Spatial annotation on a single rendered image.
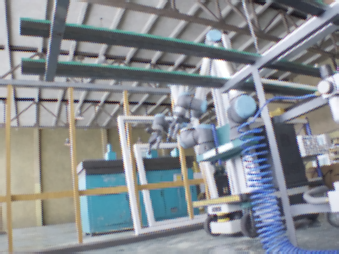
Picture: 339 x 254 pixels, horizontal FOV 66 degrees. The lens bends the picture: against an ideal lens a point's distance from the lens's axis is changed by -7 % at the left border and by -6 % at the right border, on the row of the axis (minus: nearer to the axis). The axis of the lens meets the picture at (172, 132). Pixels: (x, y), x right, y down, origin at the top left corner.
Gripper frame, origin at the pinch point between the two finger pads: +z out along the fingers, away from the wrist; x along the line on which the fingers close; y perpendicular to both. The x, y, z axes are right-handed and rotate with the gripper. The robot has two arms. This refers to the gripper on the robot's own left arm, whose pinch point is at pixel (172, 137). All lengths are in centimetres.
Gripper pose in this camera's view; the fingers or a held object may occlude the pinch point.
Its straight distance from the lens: 191.1
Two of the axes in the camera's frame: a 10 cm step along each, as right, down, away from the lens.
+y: -9.1, -3.4, -2.2
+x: 2.9, -1.7, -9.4
